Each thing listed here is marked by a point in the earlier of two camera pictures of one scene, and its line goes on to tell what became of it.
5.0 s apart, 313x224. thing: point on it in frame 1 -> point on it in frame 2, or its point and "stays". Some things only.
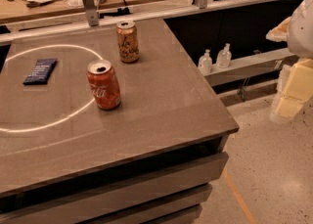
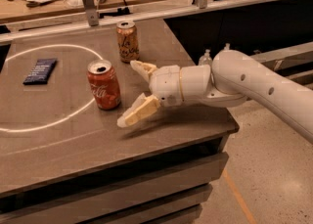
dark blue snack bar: x=41 y=71 stays
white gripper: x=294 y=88 -> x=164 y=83
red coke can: x=104 y=84 stays
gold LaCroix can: x=127 y=39 stays
